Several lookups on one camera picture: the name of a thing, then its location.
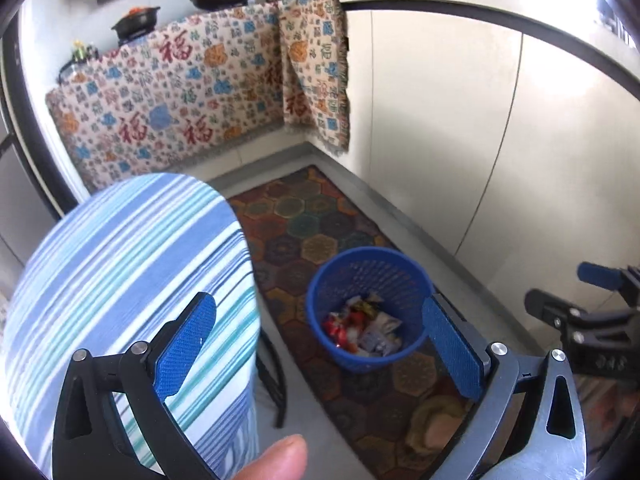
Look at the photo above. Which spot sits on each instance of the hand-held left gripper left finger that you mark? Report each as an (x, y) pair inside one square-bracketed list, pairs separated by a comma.
[(185, 345)]

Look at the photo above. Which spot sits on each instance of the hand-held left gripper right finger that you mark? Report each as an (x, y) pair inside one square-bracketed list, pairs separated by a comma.
[(450, 350)]

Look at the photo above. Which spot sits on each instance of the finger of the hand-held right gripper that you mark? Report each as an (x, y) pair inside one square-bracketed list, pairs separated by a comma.
[(550, 307), (595, 274)]

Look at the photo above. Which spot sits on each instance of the red crinkly wrapper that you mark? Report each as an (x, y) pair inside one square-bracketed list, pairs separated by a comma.
[(340, 329)]

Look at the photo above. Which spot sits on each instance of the blue mesh basket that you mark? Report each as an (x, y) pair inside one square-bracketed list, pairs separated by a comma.
[(370, 270)]

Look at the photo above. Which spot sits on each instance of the person's left hand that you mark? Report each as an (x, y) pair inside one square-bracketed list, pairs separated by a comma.
[(275, 460)]

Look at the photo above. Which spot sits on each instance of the yellow slipper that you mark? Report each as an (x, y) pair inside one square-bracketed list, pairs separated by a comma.
[(430, 410)]

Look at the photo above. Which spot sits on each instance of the round table striped tablecloth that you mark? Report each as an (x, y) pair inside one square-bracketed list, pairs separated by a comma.
[(125, 260)]

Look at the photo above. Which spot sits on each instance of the white lower cabinets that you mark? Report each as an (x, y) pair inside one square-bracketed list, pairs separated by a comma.
[(500, 135)]

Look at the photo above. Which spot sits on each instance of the patterned floor mat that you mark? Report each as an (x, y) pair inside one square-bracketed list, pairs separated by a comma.
[(300, 220)]

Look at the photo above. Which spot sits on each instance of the large printed cloth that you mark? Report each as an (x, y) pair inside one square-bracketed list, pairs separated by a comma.
[(175, 100)]

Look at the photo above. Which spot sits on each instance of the small printed cloth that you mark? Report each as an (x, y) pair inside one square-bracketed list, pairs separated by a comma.
[(315, 85)]

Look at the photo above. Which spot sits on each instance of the condiment rack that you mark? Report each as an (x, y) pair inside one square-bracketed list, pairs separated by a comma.
[(82, 55)]

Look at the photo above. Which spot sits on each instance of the black pot orange lid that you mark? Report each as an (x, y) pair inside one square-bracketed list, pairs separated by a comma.
[(137, 22)]

